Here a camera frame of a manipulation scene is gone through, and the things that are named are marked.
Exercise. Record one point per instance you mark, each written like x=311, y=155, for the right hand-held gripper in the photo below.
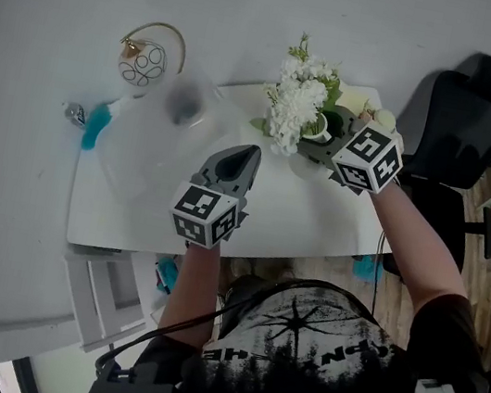
x=370, y=156

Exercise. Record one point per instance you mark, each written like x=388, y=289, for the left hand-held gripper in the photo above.
x=200, y=211

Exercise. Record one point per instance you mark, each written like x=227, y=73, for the white ceramic vase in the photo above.
x=305, y=166

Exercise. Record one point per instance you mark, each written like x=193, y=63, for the white flowers with green leaves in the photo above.
x=296, y=106

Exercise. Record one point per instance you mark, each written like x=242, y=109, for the person's left forearm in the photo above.
x=191, y=289

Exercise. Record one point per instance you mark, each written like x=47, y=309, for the person's right forearm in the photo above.
x=415, y=249

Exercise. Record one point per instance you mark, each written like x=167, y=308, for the white desk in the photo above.
x=298, y=219

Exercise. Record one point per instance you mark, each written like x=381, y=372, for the teal plastic item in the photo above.
x=166, y=273

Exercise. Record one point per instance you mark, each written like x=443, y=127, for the black mesh office chair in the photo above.
x=463, y=135

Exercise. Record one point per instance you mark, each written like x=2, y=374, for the white globe lamp gold arc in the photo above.
x=144, y=62

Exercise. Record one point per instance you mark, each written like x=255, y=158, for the teal fluffy cloth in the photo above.
x=367, y=266

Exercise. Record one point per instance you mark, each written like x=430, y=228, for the teal fluffy duster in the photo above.
x=97, y=124

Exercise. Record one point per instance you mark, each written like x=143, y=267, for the white shelf unit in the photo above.
x=105, y=298

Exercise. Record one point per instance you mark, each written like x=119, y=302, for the person's black printed t-shirt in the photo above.
x=314, y=367

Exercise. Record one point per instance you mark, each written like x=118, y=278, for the black window frame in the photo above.
x=6, y=377

